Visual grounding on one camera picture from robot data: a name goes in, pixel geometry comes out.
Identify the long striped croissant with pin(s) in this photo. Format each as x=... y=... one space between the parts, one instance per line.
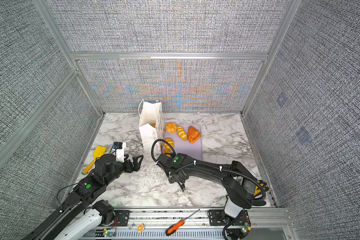
x=167 y=152

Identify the white printed paper bag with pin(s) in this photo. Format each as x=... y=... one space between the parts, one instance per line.
x=151 y=123

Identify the small round striped roll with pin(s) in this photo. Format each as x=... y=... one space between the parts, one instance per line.
x=169 y=144

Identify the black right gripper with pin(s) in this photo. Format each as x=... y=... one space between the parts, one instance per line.
x=171 y=180

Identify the dark orange triangular pastry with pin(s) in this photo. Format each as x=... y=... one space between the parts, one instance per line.
x=193 y=135

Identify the orange handled screwdriver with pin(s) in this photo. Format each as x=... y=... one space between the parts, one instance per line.
x=173 y=228

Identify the aluminium front rail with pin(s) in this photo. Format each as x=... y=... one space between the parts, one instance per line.
x=267 y=223

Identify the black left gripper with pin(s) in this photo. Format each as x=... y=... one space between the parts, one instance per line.
x=136 y=165

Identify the lilac plastic tray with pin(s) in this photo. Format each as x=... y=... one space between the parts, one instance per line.
x=185 y=147

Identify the yellow plastic tool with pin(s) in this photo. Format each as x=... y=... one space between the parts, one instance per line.
x=99 y=151

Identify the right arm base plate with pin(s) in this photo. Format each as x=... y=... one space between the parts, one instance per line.
x=220 y=218

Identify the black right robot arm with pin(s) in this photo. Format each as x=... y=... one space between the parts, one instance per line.
x=243 y=189

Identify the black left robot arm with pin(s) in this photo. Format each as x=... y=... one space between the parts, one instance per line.
x=84 y=193

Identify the small striped croissant upper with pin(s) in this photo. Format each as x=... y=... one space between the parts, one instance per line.
x=182 y=133

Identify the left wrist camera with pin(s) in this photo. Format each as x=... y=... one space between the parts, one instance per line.
x=119 y=148

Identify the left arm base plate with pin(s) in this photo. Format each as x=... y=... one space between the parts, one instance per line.
x=116 y=218

